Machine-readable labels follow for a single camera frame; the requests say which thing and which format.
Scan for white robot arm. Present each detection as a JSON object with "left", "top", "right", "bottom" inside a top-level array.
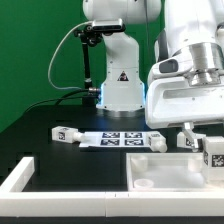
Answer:
[{"left": 83, "top": 0, "right": 224, "bottom": 149}]

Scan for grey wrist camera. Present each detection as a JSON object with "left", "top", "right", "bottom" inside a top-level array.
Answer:
[{"left": 91, "top": 18, "right": 125, "bottom": 33}]

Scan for white square table top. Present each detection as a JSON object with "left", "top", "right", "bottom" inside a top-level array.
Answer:
[{"left": 125, "top": 152, "right": 224, "bottom": 201}]

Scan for grey cable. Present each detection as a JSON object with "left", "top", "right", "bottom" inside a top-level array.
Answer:
[{"left": 47, "top": 21, "right": 93, "bottom": 92}]

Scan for black cables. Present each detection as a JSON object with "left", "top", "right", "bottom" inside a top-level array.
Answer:
[{"left": 23, "top": 87, "right": 101, "bottom": 116}]

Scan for black camera stand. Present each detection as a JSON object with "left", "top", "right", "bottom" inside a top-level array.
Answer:
[{"left": 74, "top": 25, "right": 102, "bottom": 107}]

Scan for tag marker sheet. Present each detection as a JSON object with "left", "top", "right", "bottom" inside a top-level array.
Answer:
[{"left": 80, "top": 131, "right": 161, "bottom": 147}]

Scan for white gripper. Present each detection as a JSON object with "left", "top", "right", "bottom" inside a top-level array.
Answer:
[{"left": 145, "top": 56, "right": 224, "bottom": 152}]

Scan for white U-shaped fence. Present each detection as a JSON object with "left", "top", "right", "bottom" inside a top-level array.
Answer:
[{"left": 0, "top": 157, "right": 224, "bottom": 217}]

